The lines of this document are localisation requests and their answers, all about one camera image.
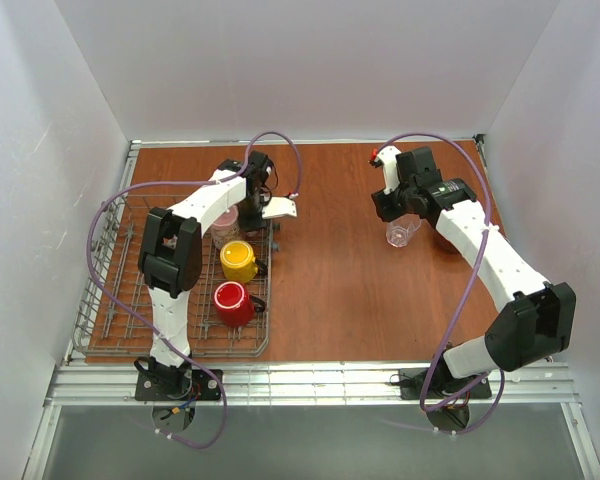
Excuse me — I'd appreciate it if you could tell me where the purple cable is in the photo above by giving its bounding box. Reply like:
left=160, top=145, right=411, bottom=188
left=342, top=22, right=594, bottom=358
left=87, top=131, right=304, bottom=449
left=379, top=131, right=506, bottom=436

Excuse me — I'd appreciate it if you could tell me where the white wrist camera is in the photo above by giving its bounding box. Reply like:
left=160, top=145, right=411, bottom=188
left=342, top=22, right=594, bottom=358
left=261, top=197, right=297, bottom=220
left=370, top=145, right=401, bottom=195

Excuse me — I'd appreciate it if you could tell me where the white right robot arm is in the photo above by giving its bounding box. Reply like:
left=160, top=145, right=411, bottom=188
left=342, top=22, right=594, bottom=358
left=370, top=146, right=576, bottom=393

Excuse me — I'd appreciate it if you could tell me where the dark red mug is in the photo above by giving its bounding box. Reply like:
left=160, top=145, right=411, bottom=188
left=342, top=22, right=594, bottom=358
left=433, top=230, right=460, bottom=255

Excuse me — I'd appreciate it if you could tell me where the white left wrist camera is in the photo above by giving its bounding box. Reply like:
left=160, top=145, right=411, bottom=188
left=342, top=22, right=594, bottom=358
left=261, top=197, right=297, bottom=220

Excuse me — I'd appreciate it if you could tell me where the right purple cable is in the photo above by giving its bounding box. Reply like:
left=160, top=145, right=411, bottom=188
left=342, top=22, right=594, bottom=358
left=379, top=131, right=506, bottom=436

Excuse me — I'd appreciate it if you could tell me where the grey wire dish rack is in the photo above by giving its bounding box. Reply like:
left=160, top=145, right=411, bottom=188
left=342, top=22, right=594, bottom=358
left=72, top=194, right=283, bottom=359

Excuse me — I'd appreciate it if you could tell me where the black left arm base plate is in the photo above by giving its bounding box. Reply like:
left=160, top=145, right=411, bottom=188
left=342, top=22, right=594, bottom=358
left=134, top=369, right=221, bottom=402

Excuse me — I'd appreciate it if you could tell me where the aluminium frame rail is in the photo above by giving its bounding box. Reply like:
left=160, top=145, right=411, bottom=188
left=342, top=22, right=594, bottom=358
left=44, top=361, right=580, bottom=406

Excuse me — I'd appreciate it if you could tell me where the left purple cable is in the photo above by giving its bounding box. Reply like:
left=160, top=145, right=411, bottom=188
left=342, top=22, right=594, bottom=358
left=87, top=131, right=304, bottom=449

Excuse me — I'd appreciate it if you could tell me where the yellow mug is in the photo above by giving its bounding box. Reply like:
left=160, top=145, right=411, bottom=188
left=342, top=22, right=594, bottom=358
left=220, top=240, right=268, bottom=284

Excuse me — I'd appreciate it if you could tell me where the pink ghost pattern mug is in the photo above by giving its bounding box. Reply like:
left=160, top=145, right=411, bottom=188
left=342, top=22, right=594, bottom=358
left=210, top=205, right=242, bottom=251

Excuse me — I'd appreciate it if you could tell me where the bright red mug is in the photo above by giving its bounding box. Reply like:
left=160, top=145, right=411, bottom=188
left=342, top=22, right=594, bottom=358
left=213, top=281, right=267, bottom=328

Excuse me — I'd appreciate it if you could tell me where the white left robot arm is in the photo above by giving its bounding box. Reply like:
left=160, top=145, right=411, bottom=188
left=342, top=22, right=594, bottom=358
left=135, top=151, right=275, bottom=399

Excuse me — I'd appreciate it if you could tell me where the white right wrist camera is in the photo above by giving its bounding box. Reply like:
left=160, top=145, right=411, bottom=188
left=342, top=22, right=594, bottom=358
left=370, top=145, right=401, bottom=195

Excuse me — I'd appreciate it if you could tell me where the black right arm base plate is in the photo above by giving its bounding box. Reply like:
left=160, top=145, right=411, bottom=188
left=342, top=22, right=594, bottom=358
left=398, top=367, right=494, bottom=401

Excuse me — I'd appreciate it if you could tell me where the clear glass cup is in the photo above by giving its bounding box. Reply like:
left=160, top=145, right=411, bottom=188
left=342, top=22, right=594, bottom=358
left=386, top=215, right=422, bottom=248

